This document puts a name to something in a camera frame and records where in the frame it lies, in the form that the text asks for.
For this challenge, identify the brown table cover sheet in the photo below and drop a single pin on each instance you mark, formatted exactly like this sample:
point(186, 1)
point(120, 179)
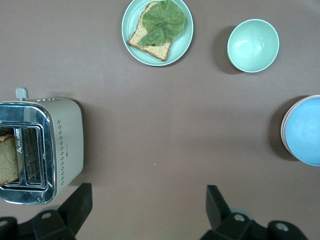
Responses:
point(162, 112)

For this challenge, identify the beige plate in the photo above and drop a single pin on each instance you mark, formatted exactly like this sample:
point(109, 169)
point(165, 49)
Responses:
point(281, 132)

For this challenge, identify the green bowl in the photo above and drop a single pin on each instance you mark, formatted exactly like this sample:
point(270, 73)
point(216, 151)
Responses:
point(252, 46)

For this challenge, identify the green plate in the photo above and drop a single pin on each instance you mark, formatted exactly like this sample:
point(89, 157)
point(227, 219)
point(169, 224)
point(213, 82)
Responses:
point(130, 22)

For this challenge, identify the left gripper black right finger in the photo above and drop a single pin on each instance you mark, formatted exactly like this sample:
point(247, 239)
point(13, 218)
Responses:
point(217, 207)

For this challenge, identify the blue plate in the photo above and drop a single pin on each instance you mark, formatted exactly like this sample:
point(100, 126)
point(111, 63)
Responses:
point(305, 132)

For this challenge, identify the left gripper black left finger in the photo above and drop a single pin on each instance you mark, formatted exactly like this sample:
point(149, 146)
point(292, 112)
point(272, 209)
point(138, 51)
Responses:
point(75, 210)

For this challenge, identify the brown bread slice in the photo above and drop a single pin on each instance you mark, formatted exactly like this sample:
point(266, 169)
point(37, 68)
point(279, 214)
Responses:
point(7, 160)
point(155, 50)

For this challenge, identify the green lettuce leaf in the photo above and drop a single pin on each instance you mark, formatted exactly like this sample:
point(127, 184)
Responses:
point(165, 20)

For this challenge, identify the beige chrome toaster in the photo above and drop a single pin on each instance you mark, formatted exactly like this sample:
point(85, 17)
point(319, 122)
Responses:
point(67, 140)

